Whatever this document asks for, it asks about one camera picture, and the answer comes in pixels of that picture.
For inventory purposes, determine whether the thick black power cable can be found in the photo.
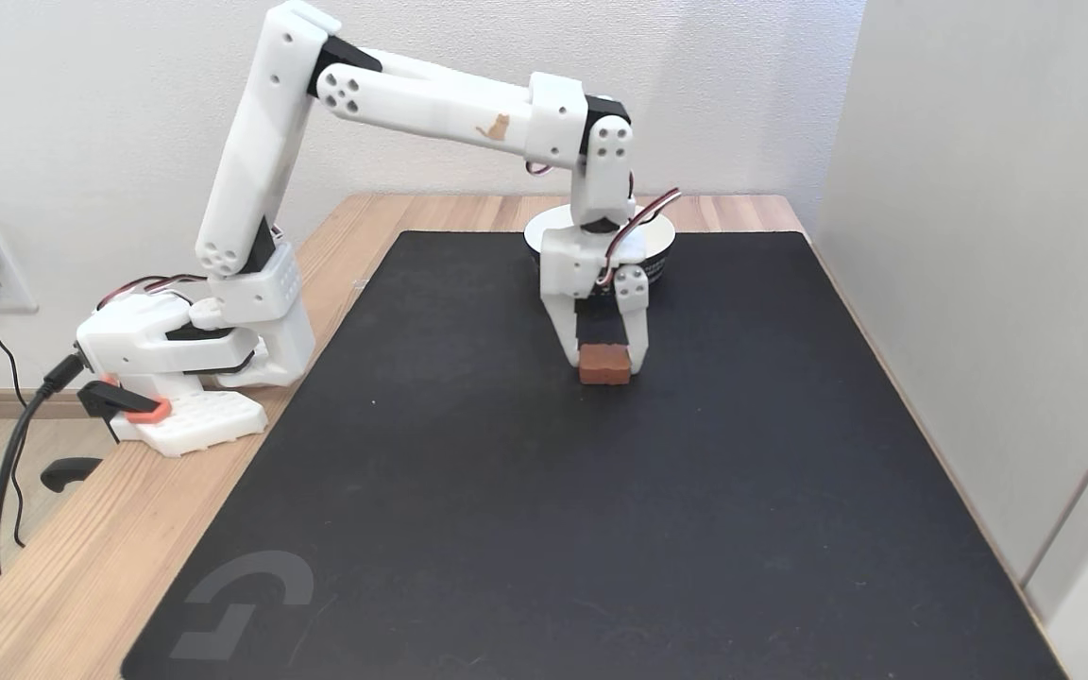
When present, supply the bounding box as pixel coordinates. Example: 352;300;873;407
0;354;88;583

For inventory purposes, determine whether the white closet door panel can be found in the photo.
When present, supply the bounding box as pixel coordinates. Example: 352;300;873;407
807;0;1088;680

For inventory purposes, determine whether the red and black servo cable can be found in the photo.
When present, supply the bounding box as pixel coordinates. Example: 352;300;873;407
599;187;683;290

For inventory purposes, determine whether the brown block toy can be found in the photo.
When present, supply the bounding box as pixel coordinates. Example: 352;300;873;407
579;344;632;386

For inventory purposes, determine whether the black desk mat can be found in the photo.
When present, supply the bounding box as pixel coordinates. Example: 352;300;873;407
119;229;1069;680

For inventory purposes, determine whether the black and orange clamp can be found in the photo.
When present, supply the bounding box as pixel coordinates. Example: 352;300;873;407
41;375;173;494

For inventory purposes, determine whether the white and navy paper bowl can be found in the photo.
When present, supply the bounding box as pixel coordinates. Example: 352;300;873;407
523;202;677;290

